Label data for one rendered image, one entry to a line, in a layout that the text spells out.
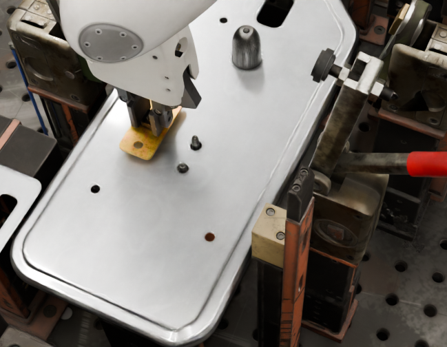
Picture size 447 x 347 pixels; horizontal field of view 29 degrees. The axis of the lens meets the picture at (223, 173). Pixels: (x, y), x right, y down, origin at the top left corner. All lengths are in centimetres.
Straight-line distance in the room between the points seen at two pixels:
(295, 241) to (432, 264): 50
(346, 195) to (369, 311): 36
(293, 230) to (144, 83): 21
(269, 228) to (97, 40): 26
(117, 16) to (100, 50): 4
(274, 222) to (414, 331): 41
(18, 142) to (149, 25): 39
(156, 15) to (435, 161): 28
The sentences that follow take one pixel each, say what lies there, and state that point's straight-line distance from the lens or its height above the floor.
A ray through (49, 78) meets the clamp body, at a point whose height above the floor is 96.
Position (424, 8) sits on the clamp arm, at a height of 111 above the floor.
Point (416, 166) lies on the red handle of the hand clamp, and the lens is 75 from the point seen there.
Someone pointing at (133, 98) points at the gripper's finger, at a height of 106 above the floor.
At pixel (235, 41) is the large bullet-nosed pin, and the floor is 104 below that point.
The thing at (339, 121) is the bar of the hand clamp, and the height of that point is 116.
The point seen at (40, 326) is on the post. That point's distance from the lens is 116.
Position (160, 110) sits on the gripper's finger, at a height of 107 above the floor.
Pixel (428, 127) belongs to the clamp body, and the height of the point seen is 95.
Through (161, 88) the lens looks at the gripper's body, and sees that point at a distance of 80.
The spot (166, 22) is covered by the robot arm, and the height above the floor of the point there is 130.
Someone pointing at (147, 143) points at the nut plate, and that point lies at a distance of 89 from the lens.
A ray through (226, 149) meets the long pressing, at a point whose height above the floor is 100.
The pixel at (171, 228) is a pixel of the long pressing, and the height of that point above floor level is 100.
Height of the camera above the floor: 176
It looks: 60 degrees down
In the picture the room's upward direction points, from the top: 4 degrees counter-clockwise
